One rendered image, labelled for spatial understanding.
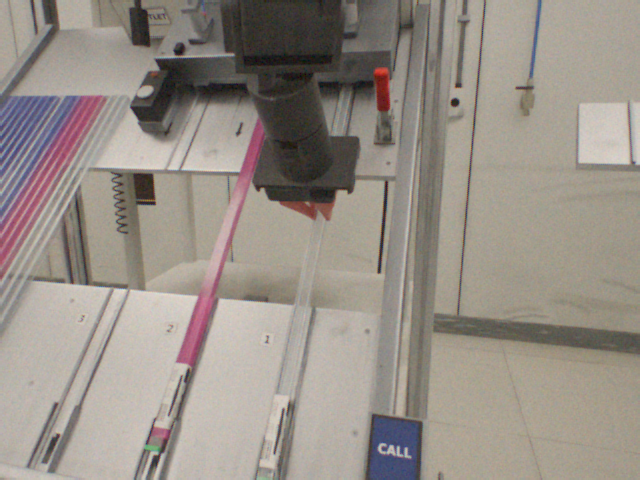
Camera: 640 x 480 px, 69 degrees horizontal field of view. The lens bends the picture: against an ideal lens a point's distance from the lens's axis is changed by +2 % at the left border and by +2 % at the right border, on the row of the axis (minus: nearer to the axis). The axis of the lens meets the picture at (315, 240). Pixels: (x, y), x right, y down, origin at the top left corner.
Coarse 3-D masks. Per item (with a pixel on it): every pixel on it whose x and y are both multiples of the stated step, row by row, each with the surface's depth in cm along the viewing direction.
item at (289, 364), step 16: (336, 128) 60; (320, 224) 53; (320, 240) 51; (304, 272) 49; (304, 288) 48; (304, 304) 47; (304, 320) 47; (288, 336) 46; (288, 352) 45; (288, 368) 44; (288, 384) 43
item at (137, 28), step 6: (132, 6) 59; (132, 12) 59; (138, 12) 58; (144, 12) 60; (132, 18) 59; (138, 18) 59; (144, 18) 60; (132, 24) 59; (138, 24) 59; (144, 24) 60; (132, 30) 59; (138, 30) 59; (144, 30) 60; (132, 36) 59; (138, 36) 59; (144, 36) 60; (138, 42) 59; (144, 42) 60
